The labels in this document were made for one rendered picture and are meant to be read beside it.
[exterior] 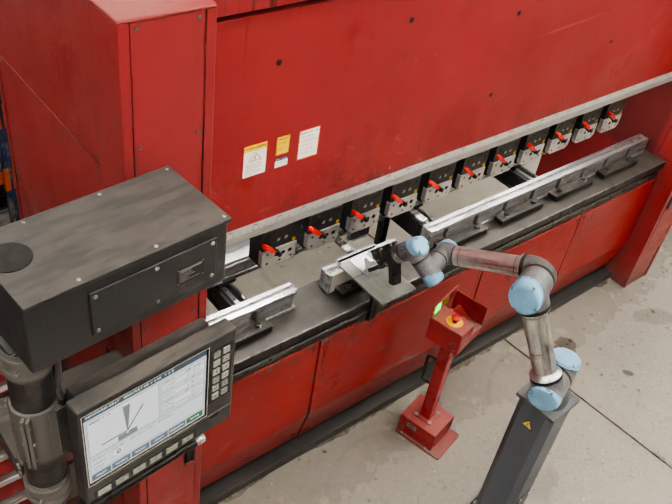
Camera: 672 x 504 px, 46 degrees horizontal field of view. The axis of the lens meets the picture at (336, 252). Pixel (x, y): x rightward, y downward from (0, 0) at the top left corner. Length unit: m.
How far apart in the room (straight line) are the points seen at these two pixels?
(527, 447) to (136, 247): 2.05
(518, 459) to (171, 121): 2.08
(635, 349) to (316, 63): 2.93
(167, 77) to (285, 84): 0.60
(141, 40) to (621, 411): 3.30
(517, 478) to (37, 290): 2.34
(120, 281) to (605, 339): 3.51
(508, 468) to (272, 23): 2.07
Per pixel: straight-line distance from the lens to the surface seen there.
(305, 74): 2.47
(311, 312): 3.13
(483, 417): 4.12
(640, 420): 4.46
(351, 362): 3.46
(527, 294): 2.73
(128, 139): 1.94
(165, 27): 1.86
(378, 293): 3.08
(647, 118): 4.77
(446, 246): 3.01
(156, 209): 1.82
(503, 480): 3.55
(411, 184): 3.14
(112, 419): 1.96
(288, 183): 2.66
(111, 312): 1.75
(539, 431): 3.25
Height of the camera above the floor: 3.05
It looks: 39 degrees down
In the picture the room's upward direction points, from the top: 10 degrees clockwise
